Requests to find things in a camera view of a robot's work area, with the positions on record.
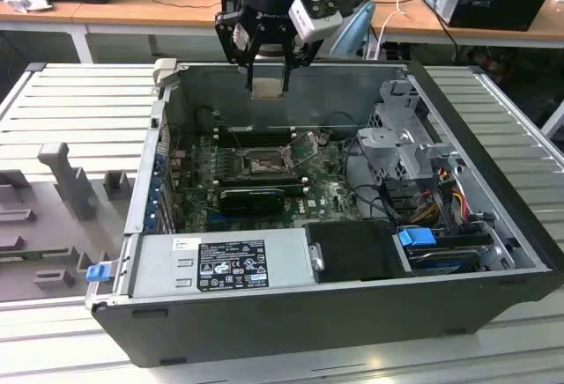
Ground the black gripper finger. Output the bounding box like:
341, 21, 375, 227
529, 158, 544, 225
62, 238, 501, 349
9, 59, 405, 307
214, 9, 267, 93
280, 26, 324, 93

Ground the small CPU plate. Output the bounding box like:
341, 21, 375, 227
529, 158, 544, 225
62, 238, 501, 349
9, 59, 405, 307
251, 78, 286, 101

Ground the black RAM slot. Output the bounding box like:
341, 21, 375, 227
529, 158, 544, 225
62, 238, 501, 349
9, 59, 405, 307
215, 176, 305, 186
219, 135, 292, 147
218, 170, 299, 179
219, 126, 295, 137

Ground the CPU socket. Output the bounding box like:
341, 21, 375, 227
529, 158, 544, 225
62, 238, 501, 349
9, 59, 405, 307
240, 148, 294, 178

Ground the grey plastic case latch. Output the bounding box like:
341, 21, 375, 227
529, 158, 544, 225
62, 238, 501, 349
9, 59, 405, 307
152, 57, 179, 91

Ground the pale blue teach pendant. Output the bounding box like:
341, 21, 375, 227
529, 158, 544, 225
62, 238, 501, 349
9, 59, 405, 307
329, 3, 376, 58

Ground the wooden desk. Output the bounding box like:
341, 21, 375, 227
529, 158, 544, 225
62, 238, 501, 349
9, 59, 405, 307
369, 0, 564, 50
0, 0, 248, 66

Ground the green motherboard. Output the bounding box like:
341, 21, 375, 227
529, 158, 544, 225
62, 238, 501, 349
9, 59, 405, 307
169, 127, 381, 233

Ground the grey metal drive cage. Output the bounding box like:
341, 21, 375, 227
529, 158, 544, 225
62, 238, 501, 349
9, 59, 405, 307
355, 78, 469, 192

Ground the black plastic shroud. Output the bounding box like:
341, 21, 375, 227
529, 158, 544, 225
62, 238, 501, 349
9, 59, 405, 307
303, 220, 413, 283

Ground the blue disk carrier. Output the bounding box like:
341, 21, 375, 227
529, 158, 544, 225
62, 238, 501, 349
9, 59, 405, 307
396, 224, 437, 251

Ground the grey power supply unit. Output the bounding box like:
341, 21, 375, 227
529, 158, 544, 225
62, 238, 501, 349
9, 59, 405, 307
130, 227, 317, 298

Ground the hard disk drive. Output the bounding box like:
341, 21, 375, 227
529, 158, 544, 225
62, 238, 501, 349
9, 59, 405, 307
407, 246, 484, 276

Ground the grey parts rack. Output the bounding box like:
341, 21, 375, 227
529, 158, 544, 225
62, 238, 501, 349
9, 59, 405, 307
0, 141, 138, 302

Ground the black open PC case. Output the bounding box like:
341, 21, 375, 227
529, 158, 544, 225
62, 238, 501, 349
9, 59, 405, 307
84, 58, 564, 370

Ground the blue plastic case latch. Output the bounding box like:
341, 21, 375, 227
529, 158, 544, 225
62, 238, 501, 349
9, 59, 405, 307
86, 263, 109, 284

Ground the green RAM stick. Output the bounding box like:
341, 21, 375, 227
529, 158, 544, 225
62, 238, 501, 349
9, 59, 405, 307
0, 249, 71, 264

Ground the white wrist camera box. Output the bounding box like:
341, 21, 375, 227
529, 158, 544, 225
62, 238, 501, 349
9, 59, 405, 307
288, 0, 344, 45

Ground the black looped cable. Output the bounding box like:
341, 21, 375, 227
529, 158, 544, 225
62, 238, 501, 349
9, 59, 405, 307
342, 136, 397, 223

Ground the white cable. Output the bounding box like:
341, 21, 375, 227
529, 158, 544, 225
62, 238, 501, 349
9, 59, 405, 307
373, 0, 407, 60

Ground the yellow red wire bundle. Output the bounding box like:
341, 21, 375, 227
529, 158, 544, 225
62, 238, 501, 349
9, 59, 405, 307
412, 181, 469, 227

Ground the white metal frame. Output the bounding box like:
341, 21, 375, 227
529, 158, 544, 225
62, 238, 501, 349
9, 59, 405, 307
538, 100, 564, 139

